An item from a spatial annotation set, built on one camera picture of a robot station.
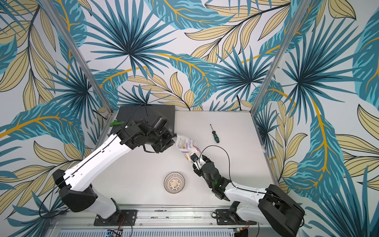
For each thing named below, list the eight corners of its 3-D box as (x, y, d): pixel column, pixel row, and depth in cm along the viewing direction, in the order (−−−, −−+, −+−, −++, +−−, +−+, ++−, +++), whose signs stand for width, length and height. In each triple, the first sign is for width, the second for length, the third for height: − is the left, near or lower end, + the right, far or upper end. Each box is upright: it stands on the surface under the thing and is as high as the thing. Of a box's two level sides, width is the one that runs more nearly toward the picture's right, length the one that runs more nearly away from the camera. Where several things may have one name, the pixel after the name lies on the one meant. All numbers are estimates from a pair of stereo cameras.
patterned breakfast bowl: (163, 193, 81) (162, 191, 79) (165, 174, 88) (165, 172, 85) (184, 193, 82) (184, 191, 79) (185, 174, 88) (184, 172, 85)
